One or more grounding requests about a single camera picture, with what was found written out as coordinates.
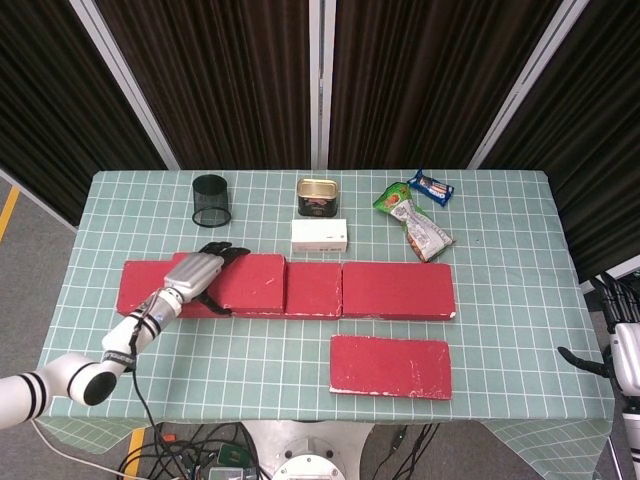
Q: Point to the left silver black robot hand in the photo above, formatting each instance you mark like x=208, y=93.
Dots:
x=192, y=275

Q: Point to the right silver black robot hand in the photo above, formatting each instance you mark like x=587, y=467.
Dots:
x=625, y=350

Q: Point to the red foam brick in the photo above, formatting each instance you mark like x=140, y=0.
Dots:
x=312, y=290
x=390, y=367
x=142, y=287
x=397, y=290
x=255, y=282

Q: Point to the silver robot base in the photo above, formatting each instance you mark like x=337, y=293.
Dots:
x=310, y=450

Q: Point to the black mesh pen holder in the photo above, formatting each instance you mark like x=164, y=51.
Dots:
x=210, y=197

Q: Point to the green checked tablecloth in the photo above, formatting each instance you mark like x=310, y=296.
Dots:
x=250, y=360

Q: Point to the white cardboard box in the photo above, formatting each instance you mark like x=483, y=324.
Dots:
x=320, y=235

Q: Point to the luncheon meat can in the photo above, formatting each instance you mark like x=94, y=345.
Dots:
x=318, y=200

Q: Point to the yellow floor tape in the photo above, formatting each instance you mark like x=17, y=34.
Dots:
x=134, y=450
x=10, y=210

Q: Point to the dark brown curtain panel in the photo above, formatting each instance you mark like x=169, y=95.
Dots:
x=425, y=85
x=50, y=110
x=600, y=150
x=225, y=85

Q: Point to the green snack bag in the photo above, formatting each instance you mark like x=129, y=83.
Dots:
x=417, y=227

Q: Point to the blue cookie pack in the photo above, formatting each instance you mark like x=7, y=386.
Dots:
x=432, y=189

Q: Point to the white partition post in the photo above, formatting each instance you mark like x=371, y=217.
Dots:
x=530, y=85
x=125, y=85
x=321, y=85

